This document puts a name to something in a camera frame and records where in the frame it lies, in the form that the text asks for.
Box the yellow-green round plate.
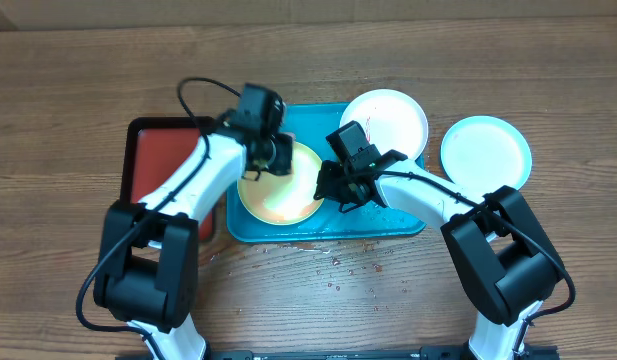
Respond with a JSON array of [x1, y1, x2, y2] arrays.
[[237, 142, 323, 225]]

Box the light blue round plate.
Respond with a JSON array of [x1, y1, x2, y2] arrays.
[[440, 115, 533, 195]]

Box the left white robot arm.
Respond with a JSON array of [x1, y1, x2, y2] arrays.
[[75, 84, 293, 359]]

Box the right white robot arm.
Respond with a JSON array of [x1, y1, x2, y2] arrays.
[[315, 160, 570, 359]]

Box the teal plastic tray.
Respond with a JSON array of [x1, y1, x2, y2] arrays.
[[226, 103, 425, 243]]

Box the black tray with red sponge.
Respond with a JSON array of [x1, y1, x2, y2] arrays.
[[119, 116, 220, 243]]

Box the white round plate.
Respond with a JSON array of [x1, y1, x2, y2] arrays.
[[339, 89, 428, 160]]

